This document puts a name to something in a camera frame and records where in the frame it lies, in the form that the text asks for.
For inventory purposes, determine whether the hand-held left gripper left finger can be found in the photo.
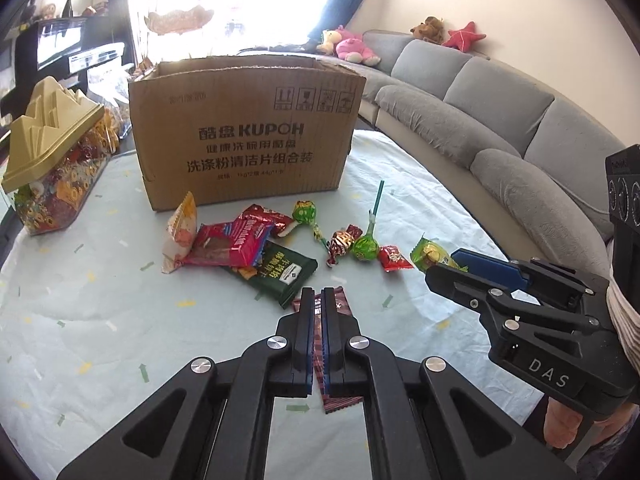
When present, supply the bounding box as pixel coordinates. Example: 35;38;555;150
55;286;318;480

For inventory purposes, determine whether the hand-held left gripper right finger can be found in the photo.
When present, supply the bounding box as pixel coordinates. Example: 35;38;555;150
321;286;578;480

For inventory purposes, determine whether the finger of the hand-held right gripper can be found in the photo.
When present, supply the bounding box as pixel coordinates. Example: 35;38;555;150
424;263;599;357
449;247;609;312

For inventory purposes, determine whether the yellow green candy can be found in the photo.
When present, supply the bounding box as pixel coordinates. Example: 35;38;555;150
410;236;463;275

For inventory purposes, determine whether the dark red chocolate packet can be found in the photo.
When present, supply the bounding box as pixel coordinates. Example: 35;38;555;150
291;285;365;415

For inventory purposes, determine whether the dark green snack packet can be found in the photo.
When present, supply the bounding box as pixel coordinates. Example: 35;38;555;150
222;241;319;310

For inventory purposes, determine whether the green lollipop with teal stick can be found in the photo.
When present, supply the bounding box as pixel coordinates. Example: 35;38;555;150
351;179;387;264

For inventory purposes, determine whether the brown cardboard box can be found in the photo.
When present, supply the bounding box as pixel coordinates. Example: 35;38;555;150
127;55;367;212

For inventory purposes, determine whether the person's right forearm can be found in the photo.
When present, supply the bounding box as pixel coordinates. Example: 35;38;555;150
606;280;640;357

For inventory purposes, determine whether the person's right hand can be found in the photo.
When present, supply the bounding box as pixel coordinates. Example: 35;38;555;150
542;396;637;471

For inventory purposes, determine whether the red gold wrapped candy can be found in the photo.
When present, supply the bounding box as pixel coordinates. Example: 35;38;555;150
326;224;364;267

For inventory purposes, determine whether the small green lollipop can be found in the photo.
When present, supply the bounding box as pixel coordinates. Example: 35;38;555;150
291;200;328;248

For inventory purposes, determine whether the red blue snack packet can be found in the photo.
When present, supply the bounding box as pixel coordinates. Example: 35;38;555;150
234;204;296;238

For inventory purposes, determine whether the grey sectional sofa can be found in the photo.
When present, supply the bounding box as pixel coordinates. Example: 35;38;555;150
320;30;640;281

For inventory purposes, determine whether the orange white snack packet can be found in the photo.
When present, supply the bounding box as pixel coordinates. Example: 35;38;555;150
161;191;199;275

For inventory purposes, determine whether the white printed tablecloth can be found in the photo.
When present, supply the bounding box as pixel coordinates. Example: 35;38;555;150
0;130;551;480

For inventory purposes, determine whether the red star plush toy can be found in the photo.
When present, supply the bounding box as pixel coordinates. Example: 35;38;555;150
442;21;487;53

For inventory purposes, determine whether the brown plush toy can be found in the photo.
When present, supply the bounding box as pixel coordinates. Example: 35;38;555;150
410;16;446;45

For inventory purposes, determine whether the pink plush toy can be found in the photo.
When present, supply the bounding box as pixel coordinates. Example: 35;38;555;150
335;25;382;66

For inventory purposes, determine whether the yellow plush toy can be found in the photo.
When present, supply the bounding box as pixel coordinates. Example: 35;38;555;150
316;29;343;56

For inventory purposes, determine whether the clear plastic zip bag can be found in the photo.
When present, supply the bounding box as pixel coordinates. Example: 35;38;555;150
87;62;133;136

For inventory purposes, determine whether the candy jar with gold lid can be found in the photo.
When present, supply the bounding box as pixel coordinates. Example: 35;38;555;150
1;76;121;237

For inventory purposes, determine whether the black upright piano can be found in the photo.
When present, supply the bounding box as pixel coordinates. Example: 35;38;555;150
0;15;136;111

